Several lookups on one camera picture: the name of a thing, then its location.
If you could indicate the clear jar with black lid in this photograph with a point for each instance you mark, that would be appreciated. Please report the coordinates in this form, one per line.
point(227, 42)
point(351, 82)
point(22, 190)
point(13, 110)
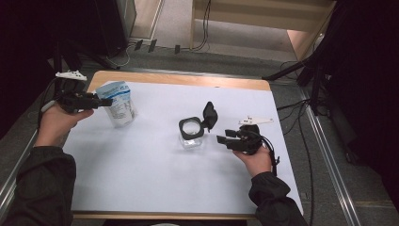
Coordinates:
point(210, 116)

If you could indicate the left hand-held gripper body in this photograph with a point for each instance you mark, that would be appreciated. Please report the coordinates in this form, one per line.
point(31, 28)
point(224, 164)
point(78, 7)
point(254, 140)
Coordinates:
point(73, 99)

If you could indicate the black tripod stand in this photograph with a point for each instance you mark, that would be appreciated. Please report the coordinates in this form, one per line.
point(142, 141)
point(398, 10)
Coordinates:
point(315, 72)

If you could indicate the white paper sheet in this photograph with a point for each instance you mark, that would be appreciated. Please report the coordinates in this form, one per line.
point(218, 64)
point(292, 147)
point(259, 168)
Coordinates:
point(156, 175)

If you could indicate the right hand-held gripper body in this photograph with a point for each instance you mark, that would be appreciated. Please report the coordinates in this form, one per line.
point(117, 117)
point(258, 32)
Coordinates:
point(249, 141)

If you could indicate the wooden table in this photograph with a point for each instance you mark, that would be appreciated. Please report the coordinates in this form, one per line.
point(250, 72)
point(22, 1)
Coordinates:
point(175, 77)

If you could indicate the blue and white pouch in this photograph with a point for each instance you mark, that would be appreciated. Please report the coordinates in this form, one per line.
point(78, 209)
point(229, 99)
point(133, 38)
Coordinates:
point(120, 109)

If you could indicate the metal floor rail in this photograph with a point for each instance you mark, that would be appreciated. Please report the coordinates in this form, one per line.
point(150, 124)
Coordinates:
point(19, 169)
point(329, 163)

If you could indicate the person's right hand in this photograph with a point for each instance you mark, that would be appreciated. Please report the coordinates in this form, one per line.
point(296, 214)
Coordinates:
point(258, 163)

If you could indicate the light wooden shelf unit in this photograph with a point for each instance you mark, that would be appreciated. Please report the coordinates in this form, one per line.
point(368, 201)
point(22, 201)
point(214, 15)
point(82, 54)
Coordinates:
point(266, 19)

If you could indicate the dark cabinet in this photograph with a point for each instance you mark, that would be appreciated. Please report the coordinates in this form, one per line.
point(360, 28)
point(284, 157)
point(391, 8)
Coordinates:
point(113, 22)

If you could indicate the person's left hand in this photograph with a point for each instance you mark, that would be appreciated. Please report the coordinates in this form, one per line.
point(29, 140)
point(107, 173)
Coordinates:
point(55, 125)

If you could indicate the black metal stand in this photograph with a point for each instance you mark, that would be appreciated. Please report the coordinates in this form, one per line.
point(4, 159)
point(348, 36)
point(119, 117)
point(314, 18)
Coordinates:
point(58, 59)

